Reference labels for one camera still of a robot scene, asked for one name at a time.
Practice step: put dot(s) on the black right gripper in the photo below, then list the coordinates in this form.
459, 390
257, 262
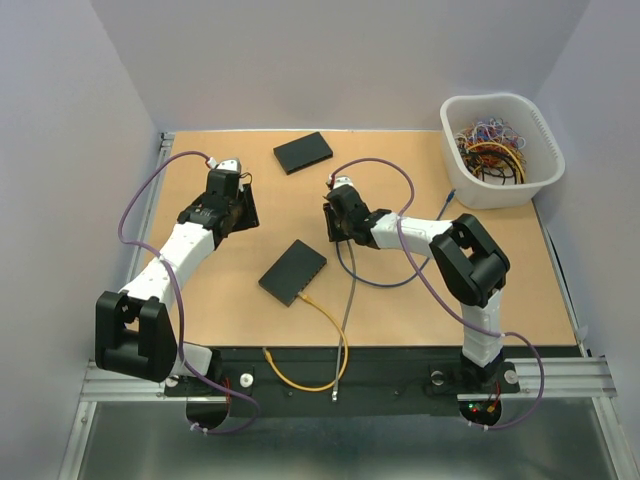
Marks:
334, 233

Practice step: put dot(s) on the black network switch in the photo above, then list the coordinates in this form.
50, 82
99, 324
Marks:
292, 272
303, 152

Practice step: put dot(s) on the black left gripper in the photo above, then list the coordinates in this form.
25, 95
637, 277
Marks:
250, 218

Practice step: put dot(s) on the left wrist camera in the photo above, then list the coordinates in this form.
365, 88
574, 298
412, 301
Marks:
231, 164

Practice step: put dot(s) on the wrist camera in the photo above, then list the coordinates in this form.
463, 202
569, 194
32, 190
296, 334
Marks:
231, 164
335, 181

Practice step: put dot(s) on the white plastic bin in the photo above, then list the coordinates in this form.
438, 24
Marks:
499, 151

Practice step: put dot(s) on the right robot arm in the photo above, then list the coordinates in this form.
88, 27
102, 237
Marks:
470, 263

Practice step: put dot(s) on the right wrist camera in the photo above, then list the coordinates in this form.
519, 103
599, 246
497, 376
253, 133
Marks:
335, 181

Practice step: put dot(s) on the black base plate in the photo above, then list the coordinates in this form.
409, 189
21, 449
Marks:
378, 381

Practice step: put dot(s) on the aluminium rail frame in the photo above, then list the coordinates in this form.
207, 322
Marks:
560, 424

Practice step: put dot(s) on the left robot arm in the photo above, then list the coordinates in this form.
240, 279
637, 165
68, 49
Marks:
133, 333

